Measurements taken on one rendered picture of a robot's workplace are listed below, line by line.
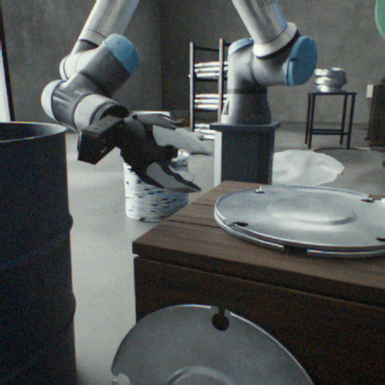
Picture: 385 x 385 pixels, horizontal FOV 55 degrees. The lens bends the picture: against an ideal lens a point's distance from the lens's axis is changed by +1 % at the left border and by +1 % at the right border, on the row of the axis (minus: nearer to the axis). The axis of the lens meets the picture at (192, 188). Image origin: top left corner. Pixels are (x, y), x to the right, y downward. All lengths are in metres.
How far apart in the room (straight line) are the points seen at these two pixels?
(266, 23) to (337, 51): 6.77
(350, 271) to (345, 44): 7.34
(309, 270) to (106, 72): 0.47
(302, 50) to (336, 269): 0.65
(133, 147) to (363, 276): 0.34
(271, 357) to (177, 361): 0.12
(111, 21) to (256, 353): 0.68
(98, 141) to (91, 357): 0.52
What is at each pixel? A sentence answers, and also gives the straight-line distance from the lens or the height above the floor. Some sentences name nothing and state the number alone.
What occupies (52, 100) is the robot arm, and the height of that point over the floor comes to 0.52.
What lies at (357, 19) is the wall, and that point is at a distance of 7.76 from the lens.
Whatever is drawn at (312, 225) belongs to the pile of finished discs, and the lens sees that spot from 0.53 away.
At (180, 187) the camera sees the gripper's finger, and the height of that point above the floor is 0.41.
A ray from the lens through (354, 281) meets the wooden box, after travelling 0.42.
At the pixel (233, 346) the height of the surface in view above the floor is 0.24.
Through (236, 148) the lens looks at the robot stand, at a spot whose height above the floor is 0.38.
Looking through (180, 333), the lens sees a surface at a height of 0.24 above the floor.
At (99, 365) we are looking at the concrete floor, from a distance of 0.85.
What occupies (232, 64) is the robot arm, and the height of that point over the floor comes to 0.62.
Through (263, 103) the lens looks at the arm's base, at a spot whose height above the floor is 0.51.
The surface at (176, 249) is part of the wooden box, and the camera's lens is 0.45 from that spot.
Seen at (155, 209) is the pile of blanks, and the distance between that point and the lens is 1.58.
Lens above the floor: 0.53
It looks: 15 degrees down
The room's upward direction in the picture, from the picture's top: straight up
